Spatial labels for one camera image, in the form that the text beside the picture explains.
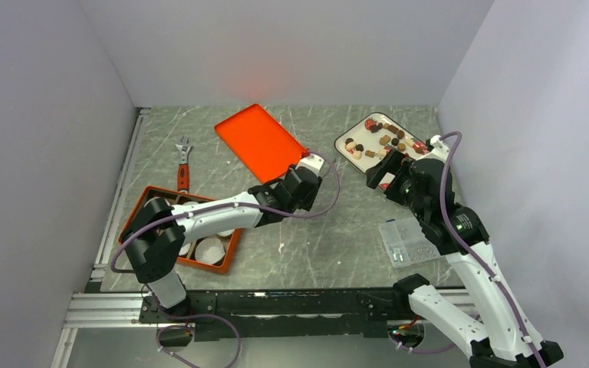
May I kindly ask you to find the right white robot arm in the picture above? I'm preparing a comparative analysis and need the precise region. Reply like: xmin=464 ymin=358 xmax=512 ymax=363
xmin=366 ymin=151 xmax=564 ymax=367

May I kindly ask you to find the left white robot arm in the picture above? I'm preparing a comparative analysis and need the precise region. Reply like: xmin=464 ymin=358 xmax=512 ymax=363
xmin=120 ymin=156 xmax=323 ymax=322

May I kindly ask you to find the orange chocolate box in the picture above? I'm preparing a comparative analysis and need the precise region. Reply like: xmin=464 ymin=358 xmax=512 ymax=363
xmin=118 ymin=186 xmax=243 ymax=274

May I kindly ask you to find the white strawberry tray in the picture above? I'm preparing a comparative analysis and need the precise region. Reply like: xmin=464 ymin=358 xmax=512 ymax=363
xmin=333 ymin=112 xmax=449 ymax=198

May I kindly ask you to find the orange box lid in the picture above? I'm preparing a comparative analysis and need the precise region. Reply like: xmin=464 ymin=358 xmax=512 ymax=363
xmin=214 ymin=103 xmax=308 ymax=183

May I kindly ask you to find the clear plastic screw box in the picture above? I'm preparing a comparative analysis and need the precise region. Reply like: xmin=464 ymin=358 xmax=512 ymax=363
xmin=378 ymin=218 xmax=440 ymax=268

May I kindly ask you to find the white paper cup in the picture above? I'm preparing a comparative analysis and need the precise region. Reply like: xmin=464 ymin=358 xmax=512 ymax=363
xmin=216 ymin=229 xmax=235 ymax=238
xmin=193 ymin=237 xmax=225 ymax=265

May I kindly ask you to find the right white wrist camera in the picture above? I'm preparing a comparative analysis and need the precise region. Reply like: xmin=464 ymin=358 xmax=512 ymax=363
xmin=426 ymin=135 xmax=450 ymax=162

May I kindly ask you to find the red handled adjustable wrench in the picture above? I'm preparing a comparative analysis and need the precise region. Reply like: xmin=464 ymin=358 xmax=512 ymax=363
xmin=175 ymin=136 xmax=192 ymax=193

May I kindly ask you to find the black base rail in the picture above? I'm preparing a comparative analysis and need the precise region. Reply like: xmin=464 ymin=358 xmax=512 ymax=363
xmin=138 ymin=287 xmax=415 ymax=342

